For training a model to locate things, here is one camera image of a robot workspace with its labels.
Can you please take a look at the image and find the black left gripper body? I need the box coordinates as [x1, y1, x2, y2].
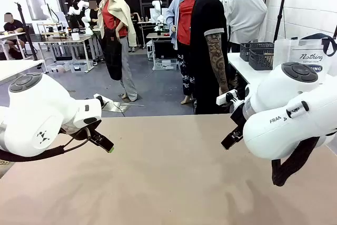
[60, 120, 103, 140]

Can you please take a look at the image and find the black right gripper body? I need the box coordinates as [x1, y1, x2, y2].
[230, 102, 247, 134]

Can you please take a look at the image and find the translucent white shopping bag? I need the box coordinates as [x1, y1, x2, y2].
[272, 33, 337, 83]

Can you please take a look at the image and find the tattooed right forearm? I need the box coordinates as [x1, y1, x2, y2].
[209, 56, 230, 91]

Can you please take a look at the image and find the white side table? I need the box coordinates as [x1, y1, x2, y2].
[227, 52, 274, 86]

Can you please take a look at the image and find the clear floor storage bin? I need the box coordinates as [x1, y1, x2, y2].
[70, 62, 88, 74]
[47, 61, 71, 74]

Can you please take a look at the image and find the person in black T-shirt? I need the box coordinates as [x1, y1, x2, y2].
[189, 0, 253, 115]

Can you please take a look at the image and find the clear bin with white contents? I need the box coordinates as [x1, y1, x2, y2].
[154, 58, 179, 71]

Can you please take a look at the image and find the grey background desk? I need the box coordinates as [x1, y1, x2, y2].
[39, 34, 93, 73]

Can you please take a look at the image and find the mannequin with cream jacket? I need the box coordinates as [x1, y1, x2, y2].
[96, 0, 139, 102]

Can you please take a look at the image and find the standing person in black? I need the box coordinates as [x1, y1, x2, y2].
[88, 0, 100, 66]

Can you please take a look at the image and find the tall black tripod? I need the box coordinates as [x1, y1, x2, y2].
[273, 0, 290, 43]

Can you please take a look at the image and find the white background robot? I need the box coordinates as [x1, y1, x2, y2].
[151, 0, 169, 32]
[68, 0, 92, 34]

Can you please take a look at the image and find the black tripod stand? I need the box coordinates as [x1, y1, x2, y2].
[14, 2, 39, 61]

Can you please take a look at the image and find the seated person in black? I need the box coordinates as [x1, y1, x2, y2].
[4, 13, 27, 60]

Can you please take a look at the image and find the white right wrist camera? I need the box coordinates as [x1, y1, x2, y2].
[216, 90, 238, 106]

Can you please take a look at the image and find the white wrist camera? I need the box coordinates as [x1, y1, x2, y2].
[93, 93, 114, 109]
[216, 90, 238, 106]

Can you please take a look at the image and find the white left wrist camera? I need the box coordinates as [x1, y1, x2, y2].
[93, 93, 114, 109]

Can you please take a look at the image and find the metal mannequin base plate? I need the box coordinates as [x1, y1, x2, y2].
[101, 100, 145, 113]

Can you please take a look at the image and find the black right arm cable sleeve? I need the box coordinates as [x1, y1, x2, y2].
[271, 136, 321, 187]

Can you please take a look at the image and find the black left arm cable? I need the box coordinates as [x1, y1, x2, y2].
[0, 127, 92, 162]

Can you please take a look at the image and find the wooden frame rack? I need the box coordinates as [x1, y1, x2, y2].
[36, 22, 65, 42]

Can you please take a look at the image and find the grey wall board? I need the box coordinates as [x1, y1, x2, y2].
[24, 0, 53, 22]

